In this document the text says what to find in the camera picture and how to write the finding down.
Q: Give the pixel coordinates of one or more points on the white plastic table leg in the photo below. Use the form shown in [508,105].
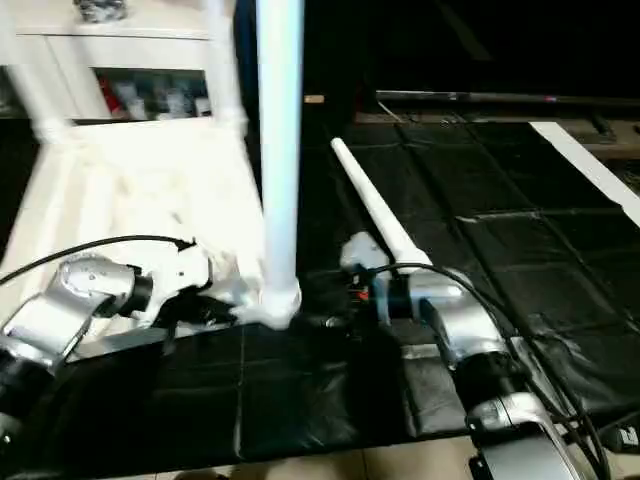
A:
[380,205]
[225,60]
[30,70]
[280,140]

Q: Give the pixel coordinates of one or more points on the white plastic table top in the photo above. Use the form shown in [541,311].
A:
[140,190]

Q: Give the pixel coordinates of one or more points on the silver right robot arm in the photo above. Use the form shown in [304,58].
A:
[470,340]

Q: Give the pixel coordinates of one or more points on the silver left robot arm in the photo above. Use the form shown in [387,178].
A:
[60,310]

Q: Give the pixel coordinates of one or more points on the black work mat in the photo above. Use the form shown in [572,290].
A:
[350,400]

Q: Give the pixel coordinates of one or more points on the small tan label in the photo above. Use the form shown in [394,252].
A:
[314,99]

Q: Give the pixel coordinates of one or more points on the red bottle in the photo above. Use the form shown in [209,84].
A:
[108,98]

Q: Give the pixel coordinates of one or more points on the white flat board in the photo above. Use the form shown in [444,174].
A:
[590,165]

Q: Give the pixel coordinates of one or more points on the white glass-door cabinet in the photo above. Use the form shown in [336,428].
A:
[120,50]

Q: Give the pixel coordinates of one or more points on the small silver ornament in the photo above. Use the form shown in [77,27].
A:
[102,9]

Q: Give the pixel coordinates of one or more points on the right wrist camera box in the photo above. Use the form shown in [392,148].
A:
[364,252]

